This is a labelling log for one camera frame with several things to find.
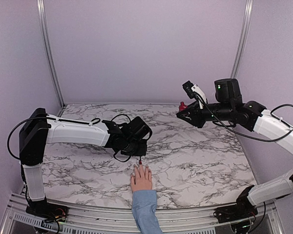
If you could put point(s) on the aluminium corner post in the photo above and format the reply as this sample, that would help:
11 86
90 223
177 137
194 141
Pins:
48 52
246 22

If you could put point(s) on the blue shirt sleeve forearm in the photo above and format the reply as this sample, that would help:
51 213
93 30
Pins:
144 206

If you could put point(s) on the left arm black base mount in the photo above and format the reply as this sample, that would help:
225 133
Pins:
49 211

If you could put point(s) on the left aluminium corner post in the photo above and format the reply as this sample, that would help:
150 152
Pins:
48 52

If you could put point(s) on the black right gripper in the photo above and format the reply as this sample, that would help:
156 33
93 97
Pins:
197 119

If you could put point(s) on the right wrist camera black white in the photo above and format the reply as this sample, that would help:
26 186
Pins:
194 92

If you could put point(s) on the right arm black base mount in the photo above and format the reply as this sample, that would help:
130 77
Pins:
242 209

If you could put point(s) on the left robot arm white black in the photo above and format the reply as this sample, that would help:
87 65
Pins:
129 139

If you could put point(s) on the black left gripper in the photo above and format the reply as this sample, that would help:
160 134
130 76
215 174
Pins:
141 152

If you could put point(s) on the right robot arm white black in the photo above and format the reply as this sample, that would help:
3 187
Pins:
230 110

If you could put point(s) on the red nail polish bottle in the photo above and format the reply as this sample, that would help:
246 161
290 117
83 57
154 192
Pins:
182 106

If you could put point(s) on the right aluminium corner post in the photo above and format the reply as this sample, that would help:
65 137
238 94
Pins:
246 22

